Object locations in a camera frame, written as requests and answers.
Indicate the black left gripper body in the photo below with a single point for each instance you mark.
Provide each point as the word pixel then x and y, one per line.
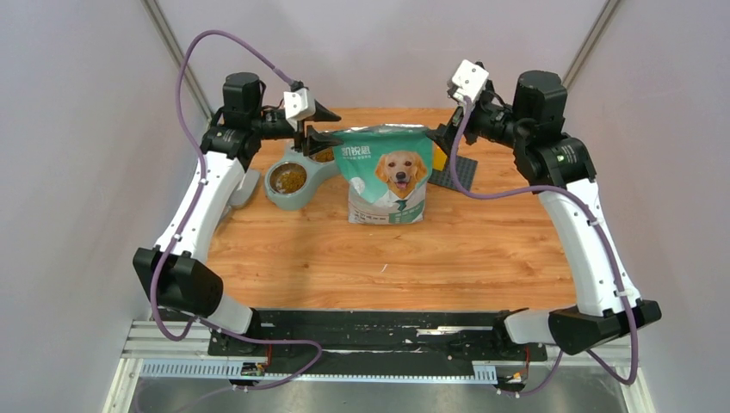
pixel 290 132

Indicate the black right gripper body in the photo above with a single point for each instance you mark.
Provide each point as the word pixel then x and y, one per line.
pixel 480 120

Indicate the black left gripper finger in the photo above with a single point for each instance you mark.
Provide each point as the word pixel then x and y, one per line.
pixel 315 142
pixel 323 114

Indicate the green pet food bag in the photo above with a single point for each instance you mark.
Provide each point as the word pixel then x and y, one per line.
pixel 387 168

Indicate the grey metal food scoop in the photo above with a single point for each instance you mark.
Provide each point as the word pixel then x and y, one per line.
pixel 244 189

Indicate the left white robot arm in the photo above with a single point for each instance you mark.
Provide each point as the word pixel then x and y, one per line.
pixel 173 272

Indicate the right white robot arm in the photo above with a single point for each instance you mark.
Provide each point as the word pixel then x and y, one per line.
pixel 559 171

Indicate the brown pet food kibble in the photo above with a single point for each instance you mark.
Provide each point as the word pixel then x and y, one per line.
pixel 291 178

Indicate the teal double pet bowl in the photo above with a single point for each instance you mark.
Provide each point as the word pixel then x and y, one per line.
pixel 316 175

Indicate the yellow building block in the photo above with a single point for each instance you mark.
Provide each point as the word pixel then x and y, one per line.
pixel 439 159

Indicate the dark grey building baseplate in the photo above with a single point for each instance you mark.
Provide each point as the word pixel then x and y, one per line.
pixel 465 170

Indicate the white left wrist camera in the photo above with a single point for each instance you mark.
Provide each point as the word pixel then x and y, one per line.
pixel 299 105

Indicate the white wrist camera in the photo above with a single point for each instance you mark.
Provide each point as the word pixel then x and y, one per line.
pixel 467 82
pixel 299 105

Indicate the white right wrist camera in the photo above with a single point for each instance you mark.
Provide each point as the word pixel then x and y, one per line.
pixel 467 82

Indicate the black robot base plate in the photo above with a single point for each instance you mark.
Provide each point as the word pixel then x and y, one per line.
pixel 467 336

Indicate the slotted grey cable duct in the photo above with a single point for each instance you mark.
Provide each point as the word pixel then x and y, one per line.
pixel 358 368

